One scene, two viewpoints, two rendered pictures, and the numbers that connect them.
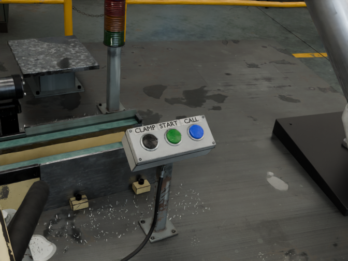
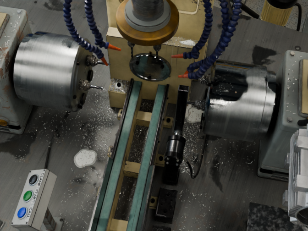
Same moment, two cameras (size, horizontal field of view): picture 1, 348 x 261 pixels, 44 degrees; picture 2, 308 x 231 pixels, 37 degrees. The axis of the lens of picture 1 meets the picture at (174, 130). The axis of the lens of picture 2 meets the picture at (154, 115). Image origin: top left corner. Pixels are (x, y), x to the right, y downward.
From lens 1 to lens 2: 1.49 m
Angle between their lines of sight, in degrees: 79
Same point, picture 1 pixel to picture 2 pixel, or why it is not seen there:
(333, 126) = not seen: outside the picture
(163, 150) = (26, 187)
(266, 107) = not seen: outside the picture
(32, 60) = (275, 220)
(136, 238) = (53, 209)
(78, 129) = (140, 201)
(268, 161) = not seen: outside the picture
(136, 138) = (39, 173)
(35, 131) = (149, 172)
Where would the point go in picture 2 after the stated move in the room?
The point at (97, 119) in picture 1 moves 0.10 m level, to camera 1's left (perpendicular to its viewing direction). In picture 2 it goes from (140, 217) to (162, 194)
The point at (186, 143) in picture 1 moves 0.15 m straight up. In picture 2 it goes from (21, 204) to (8, 183)
